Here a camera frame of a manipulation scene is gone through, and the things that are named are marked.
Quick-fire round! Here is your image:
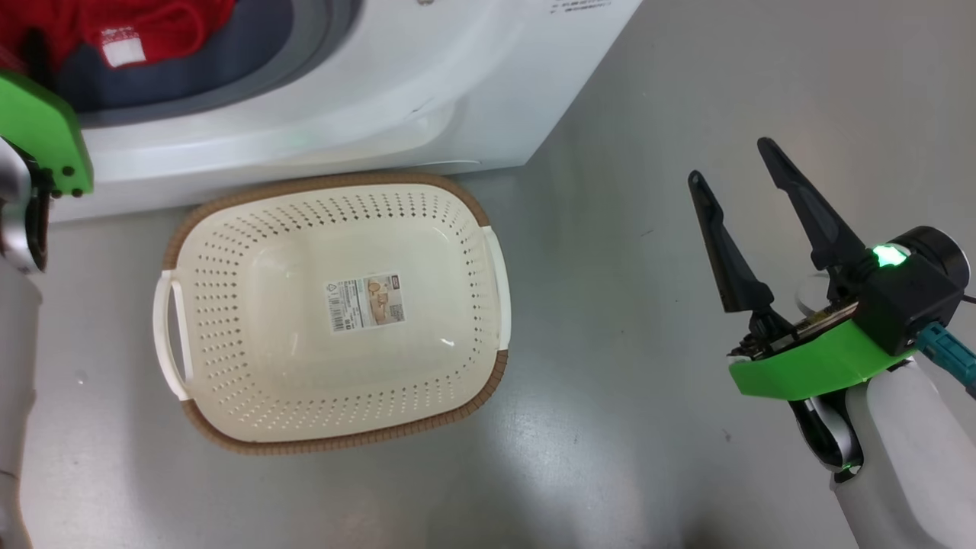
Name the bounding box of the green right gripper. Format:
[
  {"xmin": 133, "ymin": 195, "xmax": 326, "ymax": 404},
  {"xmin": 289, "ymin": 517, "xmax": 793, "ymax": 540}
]
[{"xmin": 688, "ymin": 137, "xmax": 920, "ymax": 401}]

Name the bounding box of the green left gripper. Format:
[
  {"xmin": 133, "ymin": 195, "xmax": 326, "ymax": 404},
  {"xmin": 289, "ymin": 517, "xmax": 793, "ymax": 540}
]
[{"xmin": 0, "ymin": 70, "xmax": 95, "ymax": 197}]

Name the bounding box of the teal right cable connector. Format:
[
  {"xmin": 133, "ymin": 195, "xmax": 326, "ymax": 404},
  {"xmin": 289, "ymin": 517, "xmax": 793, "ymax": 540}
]
[{"xmin": 915, "ymin": 322, "xmax": 976, "ymax": 397}]

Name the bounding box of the grey rubber door gasket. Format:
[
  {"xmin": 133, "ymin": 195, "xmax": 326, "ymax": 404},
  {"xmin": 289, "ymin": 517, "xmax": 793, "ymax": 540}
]
[{"xmin": 57, "ymin": 0, "xmax": 363, "ymax": 129}]

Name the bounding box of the white washing machine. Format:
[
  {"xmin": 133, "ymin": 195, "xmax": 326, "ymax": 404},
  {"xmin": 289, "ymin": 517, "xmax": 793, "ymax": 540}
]
[{"xmin": 0, "ymin": 0, "xmax": 645, "ymax": 223}]

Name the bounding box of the cream plastic laundry basket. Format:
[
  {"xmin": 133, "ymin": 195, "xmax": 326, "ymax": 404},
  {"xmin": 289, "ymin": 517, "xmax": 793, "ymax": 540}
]
[{"xmin": 152, "ymin": 172, "xmax": 512, "ymax": 457}]

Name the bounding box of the red garment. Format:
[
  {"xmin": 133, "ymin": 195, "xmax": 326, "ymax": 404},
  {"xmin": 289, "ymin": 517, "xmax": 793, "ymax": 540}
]
[{"xmin": 0, "ymin": 0, "xmax": 237, "ymax": 71}]

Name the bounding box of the paper label inside basket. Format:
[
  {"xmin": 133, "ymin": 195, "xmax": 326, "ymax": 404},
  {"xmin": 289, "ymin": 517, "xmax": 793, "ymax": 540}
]
[{"xmin": 326, "ymin": 273, "xmax": 406, "ymax": 334}]

